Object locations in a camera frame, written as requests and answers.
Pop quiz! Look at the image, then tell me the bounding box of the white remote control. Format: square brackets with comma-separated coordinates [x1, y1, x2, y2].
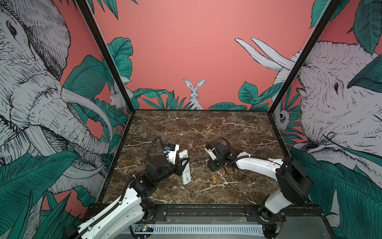
[179, 149, 192, 185]

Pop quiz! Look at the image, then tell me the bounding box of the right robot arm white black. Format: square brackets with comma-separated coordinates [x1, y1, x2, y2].
[205, 141, 313, 222]

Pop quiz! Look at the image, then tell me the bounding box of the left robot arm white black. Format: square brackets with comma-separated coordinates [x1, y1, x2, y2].
[62, 155, 190, 239]

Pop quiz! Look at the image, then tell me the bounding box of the small green circuit board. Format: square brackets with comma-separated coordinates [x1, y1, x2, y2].
[135, 224, 154, 234]

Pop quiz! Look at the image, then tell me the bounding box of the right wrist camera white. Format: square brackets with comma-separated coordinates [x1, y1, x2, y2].
[205, 142, 217, 160]

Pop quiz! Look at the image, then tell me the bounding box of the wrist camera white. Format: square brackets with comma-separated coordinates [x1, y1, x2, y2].
[205, 142, 217, 160]
[164, 143, 180, 164]

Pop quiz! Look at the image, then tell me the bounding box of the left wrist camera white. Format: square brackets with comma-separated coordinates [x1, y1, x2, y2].
[164, 143, 180, 164]

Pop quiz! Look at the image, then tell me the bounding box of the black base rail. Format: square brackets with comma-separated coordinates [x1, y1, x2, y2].
[142, 204, 324, 224]

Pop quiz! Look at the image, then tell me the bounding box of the white slotted cable duct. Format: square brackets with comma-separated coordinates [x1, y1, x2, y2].
[131, 224, 265, 237]

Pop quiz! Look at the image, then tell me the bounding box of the left black frame post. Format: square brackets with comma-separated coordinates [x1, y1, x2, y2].
[76, 0, 135, 114]

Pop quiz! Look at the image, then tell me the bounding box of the black frame post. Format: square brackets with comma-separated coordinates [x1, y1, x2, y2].
[76, 0, 135, 114]
[267, 0, 342, 115]

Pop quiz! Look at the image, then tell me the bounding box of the right black frame post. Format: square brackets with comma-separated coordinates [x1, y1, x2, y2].
[267, 0, 342, 115]

